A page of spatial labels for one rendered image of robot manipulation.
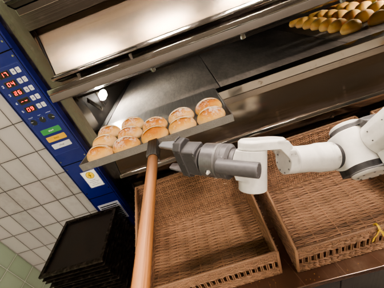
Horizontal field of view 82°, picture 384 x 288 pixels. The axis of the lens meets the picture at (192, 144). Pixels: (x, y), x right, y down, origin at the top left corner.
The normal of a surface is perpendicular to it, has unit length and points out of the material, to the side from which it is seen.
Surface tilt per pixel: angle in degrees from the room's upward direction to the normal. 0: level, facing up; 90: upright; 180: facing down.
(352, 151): 49
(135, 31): 70
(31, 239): 90
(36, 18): 90
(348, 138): 44
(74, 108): 90
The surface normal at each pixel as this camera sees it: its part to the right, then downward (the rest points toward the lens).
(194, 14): -0.02, 0.22
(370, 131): -0.99, 0.17
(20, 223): 0.09, 0.52
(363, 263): -0.31, -0.80
